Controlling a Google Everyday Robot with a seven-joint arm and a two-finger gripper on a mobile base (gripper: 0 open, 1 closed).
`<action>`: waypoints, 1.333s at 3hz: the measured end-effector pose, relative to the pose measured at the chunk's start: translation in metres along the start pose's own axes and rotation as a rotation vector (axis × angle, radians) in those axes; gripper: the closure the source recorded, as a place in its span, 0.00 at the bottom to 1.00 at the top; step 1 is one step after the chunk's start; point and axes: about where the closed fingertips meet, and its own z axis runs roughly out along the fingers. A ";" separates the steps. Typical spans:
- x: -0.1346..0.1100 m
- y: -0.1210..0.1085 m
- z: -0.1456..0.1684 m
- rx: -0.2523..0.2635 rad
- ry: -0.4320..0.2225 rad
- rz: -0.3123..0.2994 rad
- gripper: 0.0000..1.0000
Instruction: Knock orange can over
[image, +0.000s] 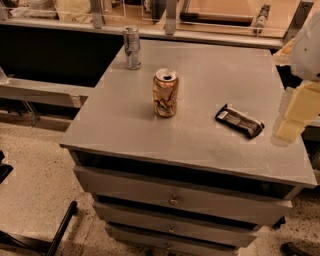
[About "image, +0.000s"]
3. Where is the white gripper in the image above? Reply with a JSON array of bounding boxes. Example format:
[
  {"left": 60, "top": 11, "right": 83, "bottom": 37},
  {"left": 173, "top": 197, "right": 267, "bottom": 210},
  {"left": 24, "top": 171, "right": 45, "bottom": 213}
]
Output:
[{"left": 273, "top": 10, "right": 320, "bottom": 143}]

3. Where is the orange soda can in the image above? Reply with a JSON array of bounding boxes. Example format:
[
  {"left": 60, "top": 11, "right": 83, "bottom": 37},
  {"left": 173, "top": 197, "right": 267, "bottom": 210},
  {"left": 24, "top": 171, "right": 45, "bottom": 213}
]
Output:
[{"left": 153, "top": 68, "right": 179, "bottom": 117}]

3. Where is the silver soda can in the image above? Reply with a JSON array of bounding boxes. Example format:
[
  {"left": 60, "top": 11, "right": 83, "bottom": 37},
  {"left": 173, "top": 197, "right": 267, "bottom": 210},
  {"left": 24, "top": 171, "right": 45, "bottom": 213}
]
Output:
[{"left": 123, "top": 26, "right": 141, "bottom": 70}]

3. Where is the black snack bar wrapper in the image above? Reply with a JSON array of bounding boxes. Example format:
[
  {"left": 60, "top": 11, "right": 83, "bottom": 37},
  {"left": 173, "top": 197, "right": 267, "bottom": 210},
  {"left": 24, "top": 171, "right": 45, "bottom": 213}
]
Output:
[{"left": 215, "top": 104, "right": 265, "bottom": 139}]

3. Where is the grey drawer cabinet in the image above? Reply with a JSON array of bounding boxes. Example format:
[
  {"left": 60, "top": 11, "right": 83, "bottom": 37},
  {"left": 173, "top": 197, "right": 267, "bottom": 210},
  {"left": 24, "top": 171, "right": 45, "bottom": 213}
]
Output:
[{"left": 61, "top": 40, "right": 316, "bottom": 256}]

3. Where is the black object bottom right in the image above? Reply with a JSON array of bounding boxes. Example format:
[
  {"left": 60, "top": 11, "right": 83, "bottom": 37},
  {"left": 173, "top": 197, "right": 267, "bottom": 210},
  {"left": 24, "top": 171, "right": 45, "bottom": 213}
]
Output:
[{"left": 280, "top": 242, "right": 311, "bottom": 256}]

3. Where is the top drawer knob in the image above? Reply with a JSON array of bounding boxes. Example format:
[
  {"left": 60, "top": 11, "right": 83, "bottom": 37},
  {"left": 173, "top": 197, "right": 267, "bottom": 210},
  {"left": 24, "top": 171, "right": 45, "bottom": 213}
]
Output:
[{"left": 169, "top": 195, "right": 179, "bottom": 206}]

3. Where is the drawer knob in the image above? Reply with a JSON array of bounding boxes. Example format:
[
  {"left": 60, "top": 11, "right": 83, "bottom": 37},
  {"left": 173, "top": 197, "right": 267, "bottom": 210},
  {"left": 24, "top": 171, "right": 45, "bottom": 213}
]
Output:
[
  {"left": 169, "top": 195, "right": 179, "bottom": 206},
  {"left": 167, "top": 225, "right": 175, "bottom": 233}
]

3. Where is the middle drawer knob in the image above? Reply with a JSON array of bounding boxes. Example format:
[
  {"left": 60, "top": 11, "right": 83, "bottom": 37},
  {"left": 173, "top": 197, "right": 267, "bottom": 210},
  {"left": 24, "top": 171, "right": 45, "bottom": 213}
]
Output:
[{"left": 167, "top": 225, "right": 175, "bottom": 233}]

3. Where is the black chair leg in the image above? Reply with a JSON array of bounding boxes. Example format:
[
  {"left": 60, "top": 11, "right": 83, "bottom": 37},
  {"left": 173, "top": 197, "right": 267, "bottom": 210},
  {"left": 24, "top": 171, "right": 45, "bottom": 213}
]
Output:
[{"left": 0, "top": 201, "right": 78, "bottom": 256}]

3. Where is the metal shelf rail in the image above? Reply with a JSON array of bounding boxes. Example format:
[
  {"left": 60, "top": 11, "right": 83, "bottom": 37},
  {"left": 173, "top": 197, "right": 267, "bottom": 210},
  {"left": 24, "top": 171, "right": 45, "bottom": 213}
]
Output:
[{"left": 0, "top": 78, "right": 94, "bottom": 108}]

